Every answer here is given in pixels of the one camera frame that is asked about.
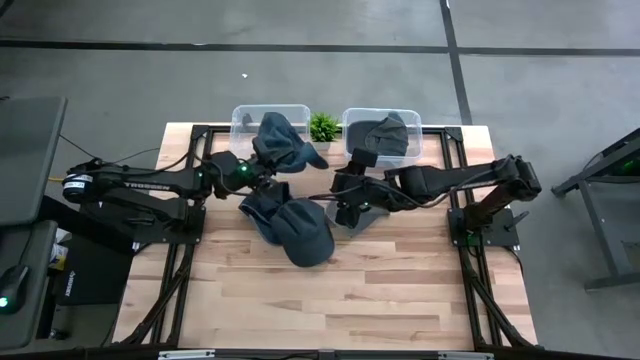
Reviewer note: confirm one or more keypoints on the green plant in white pot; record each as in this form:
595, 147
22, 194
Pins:
324, 127

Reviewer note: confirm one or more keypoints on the dark grey flat panel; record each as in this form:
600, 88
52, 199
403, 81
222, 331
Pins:
30, 160

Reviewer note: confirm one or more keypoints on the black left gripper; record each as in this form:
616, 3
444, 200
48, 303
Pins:
262, 165

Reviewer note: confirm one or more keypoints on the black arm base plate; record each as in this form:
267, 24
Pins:
165, 235
500, 237

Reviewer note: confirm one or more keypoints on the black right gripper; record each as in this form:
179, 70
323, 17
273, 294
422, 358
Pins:
362, 192

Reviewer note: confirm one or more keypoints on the black metal stand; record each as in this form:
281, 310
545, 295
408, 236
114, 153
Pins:
600, 230

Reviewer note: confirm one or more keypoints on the black computer mouse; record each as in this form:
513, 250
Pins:
12, 287

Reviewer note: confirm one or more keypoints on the black Trossen box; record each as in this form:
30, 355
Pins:
95, 275

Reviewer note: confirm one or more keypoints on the grey side desk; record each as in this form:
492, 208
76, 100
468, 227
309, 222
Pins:
30, 325

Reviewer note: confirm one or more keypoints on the black aluminium table frame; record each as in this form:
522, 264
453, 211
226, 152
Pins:
199, 131

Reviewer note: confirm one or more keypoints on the clear plastic storage bin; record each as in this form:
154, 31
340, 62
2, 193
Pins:
240, 140
415, 145

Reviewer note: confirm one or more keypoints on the small white yellow box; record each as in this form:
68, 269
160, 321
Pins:
59, 250

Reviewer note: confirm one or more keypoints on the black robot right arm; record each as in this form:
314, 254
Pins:
450, 180

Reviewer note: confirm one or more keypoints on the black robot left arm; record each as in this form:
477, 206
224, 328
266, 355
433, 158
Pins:
150, 182

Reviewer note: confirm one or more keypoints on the silver metal bracket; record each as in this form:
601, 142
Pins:
465, 356
185, 354

